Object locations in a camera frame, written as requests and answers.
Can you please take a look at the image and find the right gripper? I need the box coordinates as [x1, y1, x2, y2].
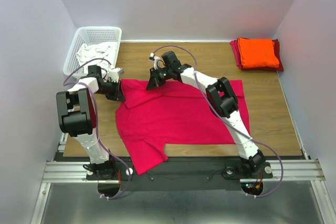
[145, 67, 172, 90]

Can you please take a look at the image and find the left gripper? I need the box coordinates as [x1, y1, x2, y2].
[96, 79, 125, 101]

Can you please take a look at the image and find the pink red t-shirt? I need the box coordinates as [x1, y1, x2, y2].
[115, 79, 234, 175]

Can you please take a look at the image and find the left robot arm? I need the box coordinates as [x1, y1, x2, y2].
[56, 65, 125, 180]

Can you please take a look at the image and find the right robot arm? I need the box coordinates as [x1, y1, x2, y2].
[147, 51, 266, 177]

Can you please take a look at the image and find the white crumpled t-shirt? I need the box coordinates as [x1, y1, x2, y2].
[76, 41, 118, 74]

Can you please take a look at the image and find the white plastic basket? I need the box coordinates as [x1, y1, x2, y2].
[63, 26, 123, 79]

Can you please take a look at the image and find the folded orange t-shirt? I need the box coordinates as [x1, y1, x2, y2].
[237, 38, 279, 68]

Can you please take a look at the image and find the folded dark red t-shirt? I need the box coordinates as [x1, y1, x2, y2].
[230, 39, 284, 71]

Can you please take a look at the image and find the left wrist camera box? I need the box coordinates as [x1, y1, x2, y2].
[106, 68, 124, 83]

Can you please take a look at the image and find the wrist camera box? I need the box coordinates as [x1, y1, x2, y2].
[149, 52, 165, 69]
[106, 68, 124, 83]

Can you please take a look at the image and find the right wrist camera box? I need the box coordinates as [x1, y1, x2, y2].
[149, 52, 165, 69]

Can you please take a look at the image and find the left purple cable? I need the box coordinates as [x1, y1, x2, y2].
[62, 58, 134, 200]

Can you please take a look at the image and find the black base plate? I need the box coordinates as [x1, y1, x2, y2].
[84, 157, 273, 195]

